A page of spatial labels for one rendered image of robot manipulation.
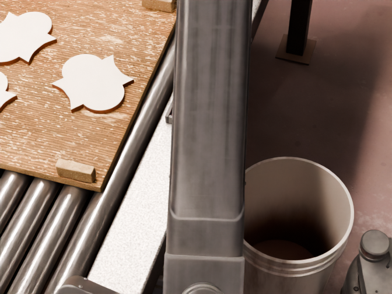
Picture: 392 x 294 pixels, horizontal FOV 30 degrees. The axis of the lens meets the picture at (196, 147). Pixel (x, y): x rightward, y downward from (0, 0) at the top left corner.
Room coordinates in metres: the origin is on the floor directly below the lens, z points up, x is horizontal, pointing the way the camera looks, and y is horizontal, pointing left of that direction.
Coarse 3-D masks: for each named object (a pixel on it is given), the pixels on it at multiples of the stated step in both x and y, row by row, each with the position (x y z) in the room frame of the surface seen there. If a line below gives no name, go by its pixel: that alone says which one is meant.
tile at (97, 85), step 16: (64, 64) 0.87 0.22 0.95; (80, 64) 0.87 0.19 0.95; (96, 64) 0.86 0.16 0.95; (112, 64) 0.86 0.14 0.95; (64, 80) 0.83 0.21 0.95; (80, 80) 0.83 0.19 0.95; (96, 80) 0.83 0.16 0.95; (112, 80) 0.83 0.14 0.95; (128, 80) 0.82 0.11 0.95; (80, 96) 0.79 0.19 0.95; (96, 96) 0.79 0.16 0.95; (112, 96) 0.79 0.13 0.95; (96, 112) 0.76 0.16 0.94
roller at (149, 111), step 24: (168, 48) 0.93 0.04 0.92; (168, 72) 0.87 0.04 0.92; (168, 96) 0.83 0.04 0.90; (144, 120) 0.76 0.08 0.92; (144, 144) 0.72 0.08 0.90; (120, 168) 0.67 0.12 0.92; (96, 192) 0.62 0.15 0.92; (120, 192) 0.63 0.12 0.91; (96, 216) 0.58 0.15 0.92; (72, 240) 0.54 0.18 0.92; (96, 240) 0.54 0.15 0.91; (72, 264) 0.50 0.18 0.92; (48, 288) 0.47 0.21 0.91
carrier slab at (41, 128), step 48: (0, 0) 1.05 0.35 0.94; (48, 0) 1.04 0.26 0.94; (96, 0) 1.04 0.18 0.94; (48, 48) 0.92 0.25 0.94; (96, 48) 0.91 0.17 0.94; (144, 48) 0.91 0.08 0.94; (48, 96) 0.80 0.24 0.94; (144, 96) 0.81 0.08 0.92; (0, 144) 0.71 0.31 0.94; (48, 144) 0.70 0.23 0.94; (96, 144) 0.70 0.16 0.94
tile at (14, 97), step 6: (0, 72) 0.85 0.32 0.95; (0, 78) 0.84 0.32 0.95; (6, 78) 0.84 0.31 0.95; (0, 84) 0.83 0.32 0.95; (6, 84) 0.82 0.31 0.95; (0, 90) 0.81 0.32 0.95; (6, 90) 0.82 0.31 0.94; (0, 96) 0.80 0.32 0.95; (6, 96) 0.80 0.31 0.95; (12, 96) 0.80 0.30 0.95; (0, 102) 0.79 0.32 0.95; (6, 102) 0.79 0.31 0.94; (0, 108) 0.77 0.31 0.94
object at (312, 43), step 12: (300, 0) 1.79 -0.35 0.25; (312, 0) 1.83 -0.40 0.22; (300, 12) 1.79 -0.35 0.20; (300, 24) 1.79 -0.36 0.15; (288, 36) 1.80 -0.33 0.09; (300, 36) 1.79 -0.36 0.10; (288, 48) 1.80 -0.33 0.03; (300, 48) 1.79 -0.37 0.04; (312, 48) 1.82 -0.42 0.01; (288, 60) 1.77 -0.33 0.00; (300, 60) 1.76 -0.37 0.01
